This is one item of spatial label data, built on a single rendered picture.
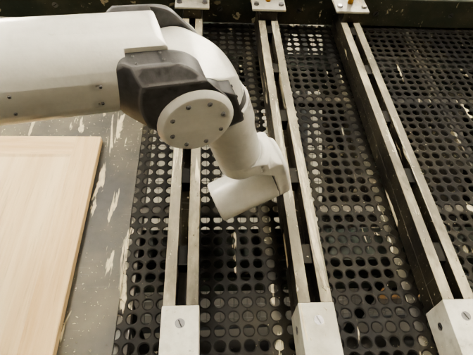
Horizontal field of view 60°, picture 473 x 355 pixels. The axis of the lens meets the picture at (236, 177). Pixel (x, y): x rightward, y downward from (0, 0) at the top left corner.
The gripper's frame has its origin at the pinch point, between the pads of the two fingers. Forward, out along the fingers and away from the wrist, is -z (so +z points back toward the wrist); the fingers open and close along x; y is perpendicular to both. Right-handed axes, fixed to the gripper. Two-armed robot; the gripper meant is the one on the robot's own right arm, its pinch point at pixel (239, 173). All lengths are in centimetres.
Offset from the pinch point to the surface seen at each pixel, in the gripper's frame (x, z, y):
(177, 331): -22.9, 24.7, 11.6
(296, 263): -14.7, 16.6, -9.1
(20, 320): -23.7, 17.6, 38.9
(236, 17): 46, -50, -2
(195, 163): 2.1, 0.4, 9.5
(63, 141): 6.4, -11.0, 40.5
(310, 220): -8.3, 10.4, -13.0
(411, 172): 0.4, 1.2, -37.4
